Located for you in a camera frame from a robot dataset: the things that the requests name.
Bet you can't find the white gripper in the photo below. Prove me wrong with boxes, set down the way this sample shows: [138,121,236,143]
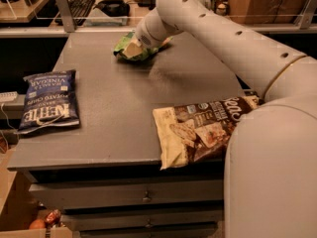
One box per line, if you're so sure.
[122,8,181,59]

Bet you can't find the green rice chip bag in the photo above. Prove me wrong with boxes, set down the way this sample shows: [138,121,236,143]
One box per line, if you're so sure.
[113,32,171,61]

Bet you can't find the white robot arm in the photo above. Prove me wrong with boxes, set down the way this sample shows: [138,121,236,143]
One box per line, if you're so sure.
[136,0,317,238]

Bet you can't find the blue Kettle chip bag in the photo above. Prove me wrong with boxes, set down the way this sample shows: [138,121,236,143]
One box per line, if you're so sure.
[18,69,80,135]

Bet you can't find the brown sea salt chip bag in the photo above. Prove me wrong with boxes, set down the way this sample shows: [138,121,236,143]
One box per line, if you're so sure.
[153,95,260,170]

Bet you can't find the black headphones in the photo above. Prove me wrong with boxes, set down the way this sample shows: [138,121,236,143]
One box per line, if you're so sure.
[96,0,130,17]

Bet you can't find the black keyboard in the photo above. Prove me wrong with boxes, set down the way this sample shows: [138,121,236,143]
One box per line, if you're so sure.
[57,0,96,26]

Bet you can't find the brown cardboard box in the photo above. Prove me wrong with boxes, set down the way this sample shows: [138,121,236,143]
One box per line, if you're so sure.
[229,0,307,25]

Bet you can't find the grey drawer cabinet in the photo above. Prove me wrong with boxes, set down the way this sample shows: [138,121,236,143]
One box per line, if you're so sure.
[8,32,243,238]

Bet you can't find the white power strip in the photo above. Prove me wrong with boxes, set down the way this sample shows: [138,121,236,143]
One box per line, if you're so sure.
[0,91,18,103]

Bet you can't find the red snack wrapper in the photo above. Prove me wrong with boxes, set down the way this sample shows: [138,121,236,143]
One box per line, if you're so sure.
[45,209,61,226]

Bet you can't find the orange fruit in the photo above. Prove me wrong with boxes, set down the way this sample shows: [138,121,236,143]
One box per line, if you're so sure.
[29,219,46,229]

